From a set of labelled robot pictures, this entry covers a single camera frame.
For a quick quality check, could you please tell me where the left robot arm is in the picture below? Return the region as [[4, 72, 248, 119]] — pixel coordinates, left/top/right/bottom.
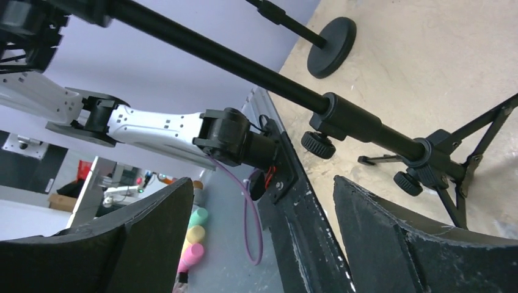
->
[[1, 70, 277, 169]]

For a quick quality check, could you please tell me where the yellow marker tube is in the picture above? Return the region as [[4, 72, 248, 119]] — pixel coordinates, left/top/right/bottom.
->
[[181, 225, 206, 253]]

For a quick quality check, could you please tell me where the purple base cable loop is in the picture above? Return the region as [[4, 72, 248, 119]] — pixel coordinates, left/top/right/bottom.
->
[[206, 155, 264, 267]]

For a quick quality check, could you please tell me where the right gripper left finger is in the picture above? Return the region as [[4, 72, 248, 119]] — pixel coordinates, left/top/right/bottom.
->
[[1, 178, 194, 292]]

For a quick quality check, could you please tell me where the black tripod shock-mount stand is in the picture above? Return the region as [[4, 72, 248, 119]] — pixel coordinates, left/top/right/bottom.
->
[[0, 0, 518, 231]]

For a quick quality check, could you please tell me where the black round-base front-left stand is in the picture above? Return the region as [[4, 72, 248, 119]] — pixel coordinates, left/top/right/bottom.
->
[[248, 0, 357, 79]]

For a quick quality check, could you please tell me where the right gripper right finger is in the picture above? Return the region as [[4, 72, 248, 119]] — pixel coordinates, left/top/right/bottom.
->
[[333, 176, 517, 292]]

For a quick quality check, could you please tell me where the green marker tube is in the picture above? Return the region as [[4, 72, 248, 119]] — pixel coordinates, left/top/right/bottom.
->
[[188, 208, 209, 229]]

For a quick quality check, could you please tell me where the pink marker tube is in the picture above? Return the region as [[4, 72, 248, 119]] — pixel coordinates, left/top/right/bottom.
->
[[177, 243, 205, 273]]

